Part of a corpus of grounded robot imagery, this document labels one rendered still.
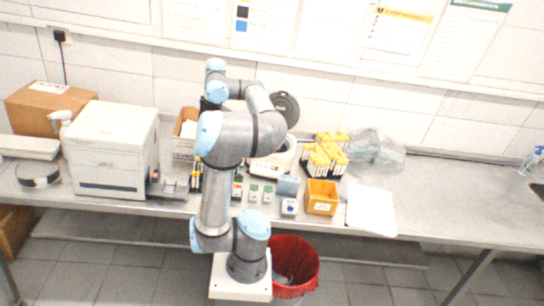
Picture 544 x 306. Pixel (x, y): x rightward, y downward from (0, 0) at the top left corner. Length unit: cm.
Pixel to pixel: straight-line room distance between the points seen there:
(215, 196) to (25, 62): 145
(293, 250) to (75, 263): 132
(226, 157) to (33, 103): 124
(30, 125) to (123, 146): 66
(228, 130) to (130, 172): 74
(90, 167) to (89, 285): 106
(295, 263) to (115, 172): 118
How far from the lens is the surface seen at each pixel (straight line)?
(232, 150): 90
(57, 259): 266
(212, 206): 107
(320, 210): 166
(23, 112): 202
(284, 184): 167
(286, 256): 224
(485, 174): 248
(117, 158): 152
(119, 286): 246
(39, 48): 218
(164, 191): 162
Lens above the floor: 202
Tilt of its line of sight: 36 degrees down
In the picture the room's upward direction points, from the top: 12 degrees clockwise
